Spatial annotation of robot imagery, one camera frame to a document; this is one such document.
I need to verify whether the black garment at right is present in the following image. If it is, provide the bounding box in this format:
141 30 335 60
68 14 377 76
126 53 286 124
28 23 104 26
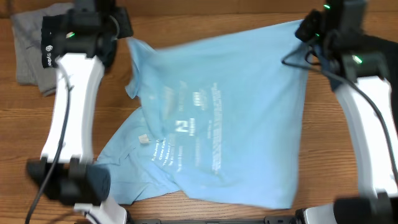
364 35 397 127

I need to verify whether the light blue printed t-shirt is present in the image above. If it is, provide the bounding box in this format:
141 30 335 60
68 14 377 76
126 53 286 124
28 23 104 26
96 21 308 209

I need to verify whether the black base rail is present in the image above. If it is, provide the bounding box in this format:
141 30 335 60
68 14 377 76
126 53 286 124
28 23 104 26
127 216 303 224

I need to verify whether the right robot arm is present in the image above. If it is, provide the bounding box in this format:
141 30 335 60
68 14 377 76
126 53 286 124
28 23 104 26
295 1 397 223

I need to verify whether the black folded garment with logo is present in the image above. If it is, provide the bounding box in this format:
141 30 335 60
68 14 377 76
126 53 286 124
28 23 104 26
40 14 118 68

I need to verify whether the grey folded garment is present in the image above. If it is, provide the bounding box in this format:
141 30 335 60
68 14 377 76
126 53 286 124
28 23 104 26
11 3 73 96

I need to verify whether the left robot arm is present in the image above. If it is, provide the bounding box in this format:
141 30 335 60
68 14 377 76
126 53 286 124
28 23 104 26
26 1 133 224

